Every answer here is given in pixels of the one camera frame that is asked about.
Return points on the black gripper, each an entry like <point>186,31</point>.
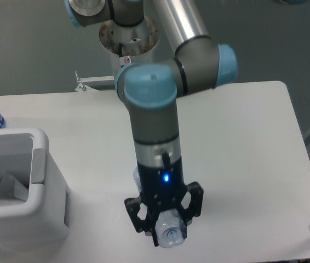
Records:
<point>161,186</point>

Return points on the clear plastic bottle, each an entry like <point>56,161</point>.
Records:
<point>165,228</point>

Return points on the clear plastic bag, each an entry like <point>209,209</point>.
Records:
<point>12,191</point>

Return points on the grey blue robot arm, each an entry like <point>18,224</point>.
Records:
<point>150,91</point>

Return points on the white trash can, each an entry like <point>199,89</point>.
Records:
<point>34,196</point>

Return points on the white left base bracket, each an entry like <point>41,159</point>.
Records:
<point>102,83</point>

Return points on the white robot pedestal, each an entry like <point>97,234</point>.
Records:
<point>126,45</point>

